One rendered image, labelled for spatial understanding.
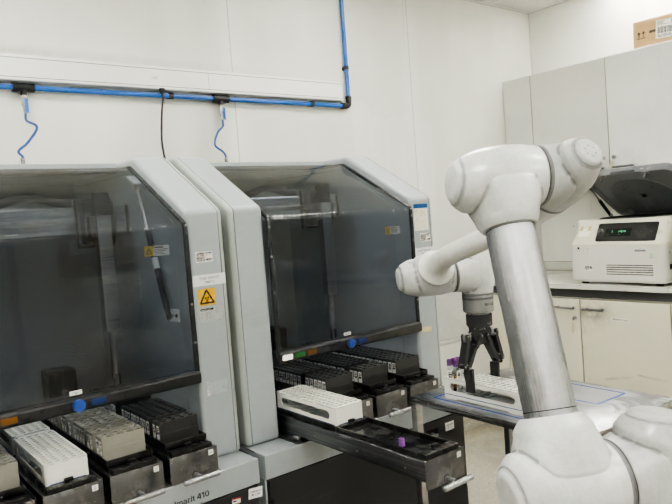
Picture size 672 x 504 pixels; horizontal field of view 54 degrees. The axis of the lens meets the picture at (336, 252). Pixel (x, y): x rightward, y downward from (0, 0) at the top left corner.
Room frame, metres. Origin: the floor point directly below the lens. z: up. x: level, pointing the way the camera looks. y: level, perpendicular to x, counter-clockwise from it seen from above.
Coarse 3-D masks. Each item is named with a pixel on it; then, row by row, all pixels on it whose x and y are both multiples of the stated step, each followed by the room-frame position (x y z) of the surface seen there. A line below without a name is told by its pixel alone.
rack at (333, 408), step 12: (288, 396) 1.98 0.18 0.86; (300, 396) 1.96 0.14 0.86; (312, 396) 1.94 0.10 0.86; (324, 396) 1.93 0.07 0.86; (336, 396) 1.93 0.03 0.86; (288, 408) 1.98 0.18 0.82; (300, 408) 1.96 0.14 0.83; (312, 408) 2.01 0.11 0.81; (324, 408) 1.84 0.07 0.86; (336, 408) 1.80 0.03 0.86; (348, 408) 1.83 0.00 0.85; (360, 408) 1.86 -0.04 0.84; (324, 420) 1.84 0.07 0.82; (336, 420) 1.80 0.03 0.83
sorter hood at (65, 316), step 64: (0, 192) 1.73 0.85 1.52; (64, 192) 1.81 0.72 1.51; (128, 192) 1.91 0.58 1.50; (0, 256) 1.52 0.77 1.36; (64, 256) 1.61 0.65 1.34; (128, 256) 1.71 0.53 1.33; (0, 320) 1.51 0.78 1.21; (64, 320) 1.60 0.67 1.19; (128, 320) 1.70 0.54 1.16; (192, 320) 1.80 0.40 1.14; (0, 384) 1.51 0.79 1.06; (64, 384) 1.59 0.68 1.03; (128, 384) 1.69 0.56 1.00; (192, 384) 1.79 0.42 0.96
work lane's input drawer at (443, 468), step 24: (288, 432) 1.96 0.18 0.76; (312, 432) 1.86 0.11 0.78; (336, 432) 1.78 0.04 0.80; (360, 432) 1.77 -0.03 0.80; (384, 432) 1.76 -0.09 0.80; (408, 432) 1.72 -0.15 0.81; (360, 456) 1.70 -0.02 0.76; (384, 456) 1.62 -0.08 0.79; (408, 456) 1.56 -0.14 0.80; (432, 456) 1.54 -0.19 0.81; (456, 456) 1.58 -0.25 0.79; (432, 480) 1.53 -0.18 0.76; (456, 480) 1.52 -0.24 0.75
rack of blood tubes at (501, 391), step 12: (444, 384) 1.98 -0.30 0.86; (480, 384) 1.87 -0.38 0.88; (492, 384) 1.86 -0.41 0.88; (504, 384) 1.86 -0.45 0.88; (516, 384) 1.86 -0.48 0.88; (456, 396) 1.95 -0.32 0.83; (468, 396) 1.91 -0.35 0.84; (480, 396) 1.93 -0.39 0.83; (492, 396) 1.94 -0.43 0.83; (504, 396) 1.92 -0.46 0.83; (516, 396) 1.77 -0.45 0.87; (504, 408) 1.80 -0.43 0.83; (516, 408) 1.77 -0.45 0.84
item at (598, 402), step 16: (576, 384) 2.02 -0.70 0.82; (592, 384) 2.00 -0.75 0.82; (416, 400) 2.00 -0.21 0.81; (432, 400) 1.96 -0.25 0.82; (448, 400) 1.95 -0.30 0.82; (576, 400) 1.85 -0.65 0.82; (592, 400) 1.84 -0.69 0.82; (608, 400) 1.83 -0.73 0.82; (624, 400) 1.82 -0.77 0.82; (640, 400) 1.81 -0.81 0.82; (656, 400) 1.80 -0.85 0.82; (416, 416) 2.01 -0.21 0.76; (464, 416) 1.84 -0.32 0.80; (480, 416) 1.79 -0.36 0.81; (496, 416) 1.77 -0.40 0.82; (512, 416) 1.76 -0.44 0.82; (592, 416) 1.71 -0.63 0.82; (608, 416) 1.70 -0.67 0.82; (512, 432) 2.26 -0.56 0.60; (608, 432) 1.61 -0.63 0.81; (416, 480) 2.02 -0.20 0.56
